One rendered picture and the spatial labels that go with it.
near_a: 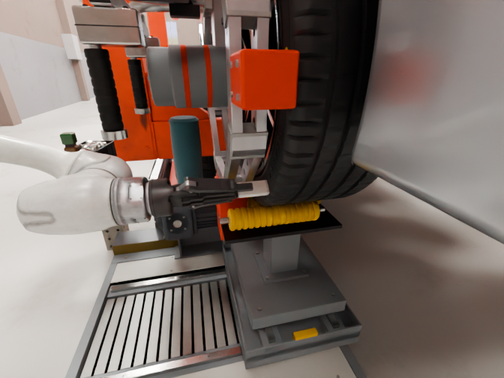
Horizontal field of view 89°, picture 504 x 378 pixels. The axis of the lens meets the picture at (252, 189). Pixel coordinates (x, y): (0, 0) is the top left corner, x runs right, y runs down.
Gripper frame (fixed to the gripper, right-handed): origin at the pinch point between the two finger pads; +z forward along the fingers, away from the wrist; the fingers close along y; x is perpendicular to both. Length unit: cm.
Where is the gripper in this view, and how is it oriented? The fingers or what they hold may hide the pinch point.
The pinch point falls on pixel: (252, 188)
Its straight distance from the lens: 53.9
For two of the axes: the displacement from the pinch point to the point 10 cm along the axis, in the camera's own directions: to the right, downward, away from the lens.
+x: -1.6, -9.3, 3.4
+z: 9.7, -0.9, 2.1
